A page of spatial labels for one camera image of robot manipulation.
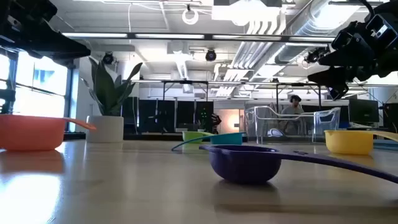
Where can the black track light cluster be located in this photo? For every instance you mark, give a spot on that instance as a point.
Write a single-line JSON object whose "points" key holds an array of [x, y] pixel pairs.
{"points": [[315, 55]]}

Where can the clear plastic basket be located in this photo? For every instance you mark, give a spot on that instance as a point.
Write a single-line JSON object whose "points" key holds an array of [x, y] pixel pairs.
{"points": [[326, 124]]}

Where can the large bright window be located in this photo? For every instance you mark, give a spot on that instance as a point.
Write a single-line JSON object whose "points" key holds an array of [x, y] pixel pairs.
{"points": [[40, 90]]}

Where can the black ceiling spotlight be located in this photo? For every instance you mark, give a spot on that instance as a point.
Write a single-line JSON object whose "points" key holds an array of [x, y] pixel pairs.
{"points": [[211, 55], [108, 58]]}

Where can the black overhead frame bar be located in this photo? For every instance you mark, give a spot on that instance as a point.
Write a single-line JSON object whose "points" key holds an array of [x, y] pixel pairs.
{"points": [[208, 36]]}

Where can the green snake plant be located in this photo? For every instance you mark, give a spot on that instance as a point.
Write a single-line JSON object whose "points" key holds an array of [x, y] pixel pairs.
{"points": [[105, 90]]}

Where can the black office chair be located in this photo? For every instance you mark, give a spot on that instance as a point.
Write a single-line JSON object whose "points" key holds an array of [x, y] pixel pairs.
{"points": [[6, 96]]}

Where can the white rounded device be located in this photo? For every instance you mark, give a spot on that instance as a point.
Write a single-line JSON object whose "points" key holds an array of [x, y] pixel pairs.
{"points": [[275, 133]]}

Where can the green measuring cup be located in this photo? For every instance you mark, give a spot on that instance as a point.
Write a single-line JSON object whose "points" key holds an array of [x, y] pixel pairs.
{"points": [[191, 136]]}

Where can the person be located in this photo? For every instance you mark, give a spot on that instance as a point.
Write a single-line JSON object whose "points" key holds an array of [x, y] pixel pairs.
{"points": [[292, 110]]}

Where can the white plant pot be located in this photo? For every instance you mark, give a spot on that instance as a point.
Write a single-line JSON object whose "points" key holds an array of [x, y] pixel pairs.
{"points": [[105, 129]]}

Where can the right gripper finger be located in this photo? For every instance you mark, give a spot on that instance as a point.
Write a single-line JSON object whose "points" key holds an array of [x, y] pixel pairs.
{"points": [[332, 81], [351, 53]]}

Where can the orange measuring cup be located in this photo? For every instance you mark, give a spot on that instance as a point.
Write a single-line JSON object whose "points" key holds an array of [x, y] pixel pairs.
{"points": [[31, 133]]}

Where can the black aluminium table frame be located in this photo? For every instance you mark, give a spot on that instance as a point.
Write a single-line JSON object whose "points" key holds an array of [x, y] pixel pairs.
{"points": [[140, 137]]}

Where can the silver ventilation duct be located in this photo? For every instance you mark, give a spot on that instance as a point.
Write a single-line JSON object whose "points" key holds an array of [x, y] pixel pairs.
{"points": [[314, 21]]}

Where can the yellow measuring cup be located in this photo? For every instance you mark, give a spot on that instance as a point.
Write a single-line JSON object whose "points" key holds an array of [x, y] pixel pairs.
{"points": [[348, 143]]}

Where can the teal measuring cup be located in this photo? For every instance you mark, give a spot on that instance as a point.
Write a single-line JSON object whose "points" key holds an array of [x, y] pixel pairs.
{"points": [[227, 139]]}

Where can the small red black robot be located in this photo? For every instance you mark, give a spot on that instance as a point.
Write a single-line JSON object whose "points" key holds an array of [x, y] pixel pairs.
{"points": [[215, 119]]}

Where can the purple measuring cup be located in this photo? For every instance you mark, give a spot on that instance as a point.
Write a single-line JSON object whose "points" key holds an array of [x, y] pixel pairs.
{"points": [[245, 165]]}

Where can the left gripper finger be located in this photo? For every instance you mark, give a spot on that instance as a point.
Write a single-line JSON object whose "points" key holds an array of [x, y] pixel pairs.
{"points": [[59, 46]]}

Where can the black metal stand frame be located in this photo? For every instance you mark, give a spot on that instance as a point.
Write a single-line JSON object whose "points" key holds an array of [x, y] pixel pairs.
{"points": [[298, 84], [185, 82]]}

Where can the black headphones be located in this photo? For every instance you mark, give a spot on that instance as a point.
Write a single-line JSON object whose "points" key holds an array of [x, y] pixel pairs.
{"points": [[294, 99]]}

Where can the black computer monitor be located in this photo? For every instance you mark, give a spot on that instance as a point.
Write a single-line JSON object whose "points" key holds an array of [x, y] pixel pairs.
{"points": [[363, 110]]}

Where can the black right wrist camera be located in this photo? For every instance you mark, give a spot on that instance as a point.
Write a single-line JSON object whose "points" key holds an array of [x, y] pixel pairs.
{"points": [[381, 31]]}

